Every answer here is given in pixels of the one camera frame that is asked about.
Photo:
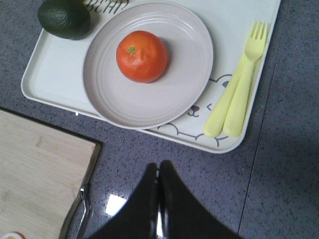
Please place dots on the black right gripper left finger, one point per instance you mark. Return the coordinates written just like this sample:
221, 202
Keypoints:
137, 219

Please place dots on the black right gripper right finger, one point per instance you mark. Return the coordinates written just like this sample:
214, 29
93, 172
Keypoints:
183, 216

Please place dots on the beige round plate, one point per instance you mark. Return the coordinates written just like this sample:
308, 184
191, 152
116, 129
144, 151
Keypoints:
129, 104

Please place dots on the orange mandarin fruit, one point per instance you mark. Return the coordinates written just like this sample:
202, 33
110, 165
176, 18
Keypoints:
142, 57

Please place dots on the wooden cutting board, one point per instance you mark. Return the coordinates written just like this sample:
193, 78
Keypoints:
44, 175

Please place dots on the yellow plastic fork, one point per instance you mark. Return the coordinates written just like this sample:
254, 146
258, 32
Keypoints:
253, 50

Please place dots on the green lime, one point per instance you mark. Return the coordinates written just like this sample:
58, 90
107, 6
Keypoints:
68, 19

